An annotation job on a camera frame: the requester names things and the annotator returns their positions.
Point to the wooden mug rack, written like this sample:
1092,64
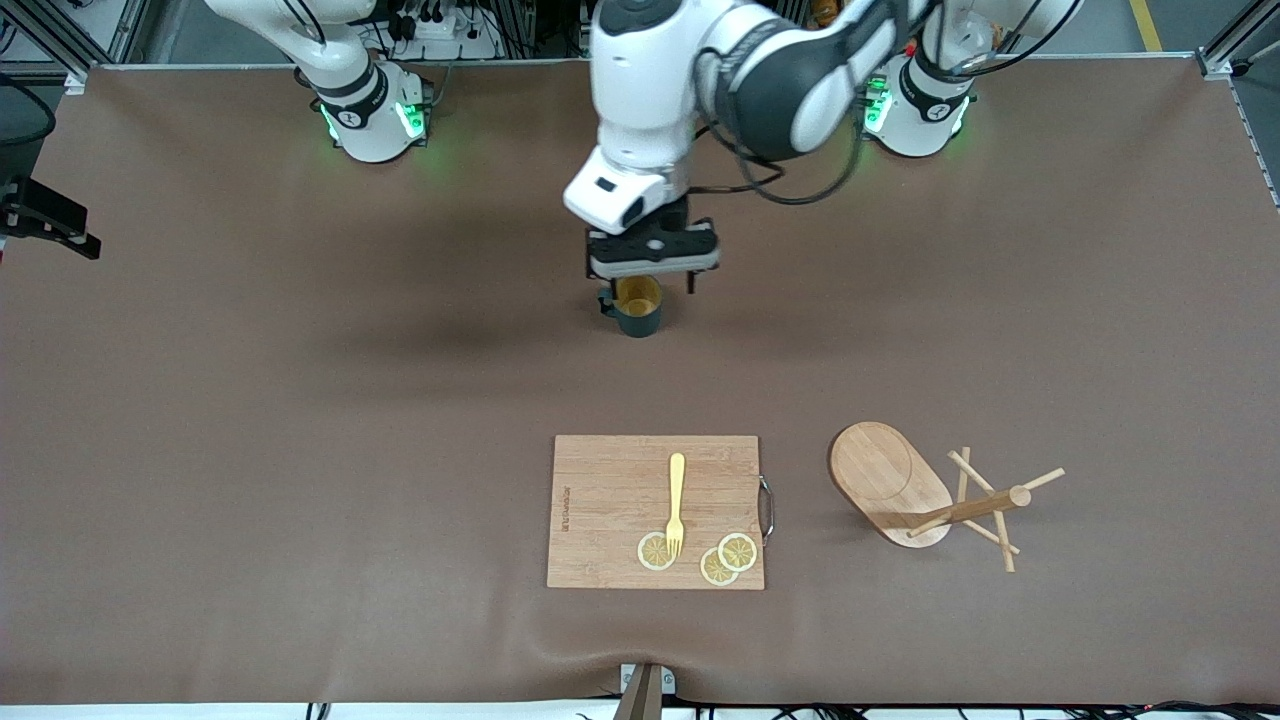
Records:
880,470

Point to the aluminium frame post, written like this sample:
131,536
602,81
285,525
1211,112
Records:
1215,65
75,80

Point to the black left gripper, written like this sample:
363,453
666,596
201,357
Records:
672,214

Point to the lemon slice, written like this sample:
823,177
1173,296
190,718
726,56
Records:
714,572
740,551
648,552

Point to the dark teal cup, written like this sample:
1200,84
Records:
640,322

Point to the white power strip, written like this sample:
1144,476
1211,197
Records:
440,35

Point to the bamboo cutting board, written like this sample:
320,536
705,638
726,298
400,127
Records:
610,500

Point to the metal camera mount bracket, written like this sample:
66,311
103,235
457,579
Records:
645,695

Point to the yellow plastic fork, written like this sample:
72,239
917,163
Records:
677,485

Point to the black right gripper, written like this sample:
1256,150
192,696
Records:
40,213

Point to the pile of orange items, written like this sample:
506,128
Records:
822,12

